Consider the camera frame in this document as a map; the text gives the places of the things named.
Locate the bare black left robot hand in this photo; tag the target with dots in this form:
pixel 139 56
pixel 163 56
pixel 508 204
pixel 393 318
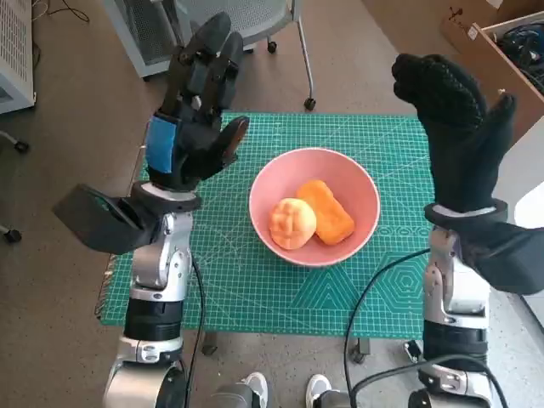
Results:
pixel 195 144

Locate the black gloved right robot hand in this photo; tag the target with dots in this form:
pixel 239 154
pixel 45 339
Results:
pixel 459 149

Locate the pink bowl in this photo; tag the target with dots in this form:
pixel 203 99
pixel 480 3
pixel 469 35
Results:
pixel 272 178

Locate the round toy bread bun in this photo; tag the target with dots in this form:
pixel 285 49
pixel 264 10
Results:
pixel 293 225

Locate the rectangular toy bread loaf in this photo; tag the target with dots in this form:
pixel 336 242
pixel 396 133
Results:
pixel 331 217

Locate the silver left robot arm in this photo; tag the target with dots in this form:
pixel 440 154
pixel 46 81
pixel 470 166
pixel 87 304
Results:
pixel 157 263

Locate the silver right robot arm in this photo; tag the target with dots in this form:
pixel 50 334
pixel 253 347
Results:
pixel 459 293

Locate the plywood crate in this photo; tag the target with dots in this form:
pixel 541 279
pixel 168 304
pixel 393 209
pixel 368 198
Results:
pixel 506 72

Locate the white rounded plastic object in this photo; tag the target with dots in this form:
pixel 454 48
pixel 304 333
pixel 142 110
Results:
pixel 529 206

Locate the grey metal cabinet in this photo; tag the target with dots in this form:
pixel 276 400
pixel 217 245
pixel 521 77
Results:
pixel 144 34

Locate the brown cardboard box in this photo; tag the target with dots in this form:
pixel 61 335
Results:
pixel 463 23

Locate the grey mesh office chair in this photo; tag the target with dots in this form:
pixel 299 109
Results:
pixel 238 17

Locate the green cutting mat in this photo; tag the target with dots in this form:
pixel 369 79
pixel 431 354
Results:
pixel 255 297

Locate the black chair caster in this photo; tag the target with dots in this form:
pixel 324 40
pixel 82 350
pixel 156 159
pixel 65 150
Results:
pixel 13 236
pixel 19 146

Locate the black table caster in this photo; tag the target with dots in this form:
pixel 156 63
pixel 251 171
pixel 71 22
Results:
pixel 360 350
pixel 208 343

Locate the white perforated appliance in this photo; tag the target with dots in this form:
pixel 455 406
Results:
pixel 13 51

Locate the grey white robot right foot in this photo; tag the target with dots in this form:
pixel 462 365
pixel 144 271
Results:
pixel 319 389

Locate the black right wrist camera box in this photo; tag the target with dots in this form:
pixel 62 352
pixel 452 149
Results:
pixel 510 263

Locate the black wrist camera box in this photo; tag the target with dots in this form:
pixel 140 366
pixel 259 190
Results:
pixel 510 263
pixel 93 221

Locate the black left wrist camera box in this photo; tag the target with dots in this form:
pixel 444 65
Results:
pixel 93 221

